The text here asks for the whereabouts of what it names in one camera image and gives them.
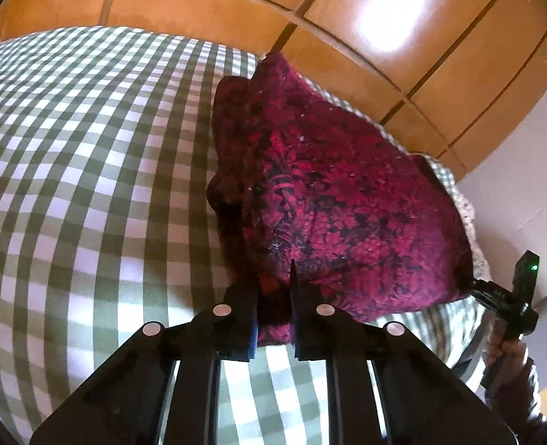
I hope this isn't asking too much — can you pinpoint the person's right hand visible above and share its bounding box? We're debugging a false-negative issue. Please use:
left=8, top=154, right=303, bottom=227
left=481, top=319, right=540, bottom=411

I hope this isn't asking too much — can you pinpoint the green white checkered bedsheet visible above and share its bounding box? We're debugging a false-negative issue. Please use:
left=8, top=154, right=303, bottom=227
left=0, top=25, right=493, bottom=445

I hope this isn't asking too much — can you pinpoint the dark red patterned garment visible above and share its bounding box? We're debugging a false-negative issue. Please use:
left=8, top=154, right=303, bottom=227
left=206, top=53, right=473, bottom=346

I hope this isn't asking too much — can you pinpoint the wooden wardrobe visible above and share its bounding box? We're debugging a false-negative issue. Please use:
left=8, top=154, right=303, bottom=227
left=0, top=0, right=547, bottom=177

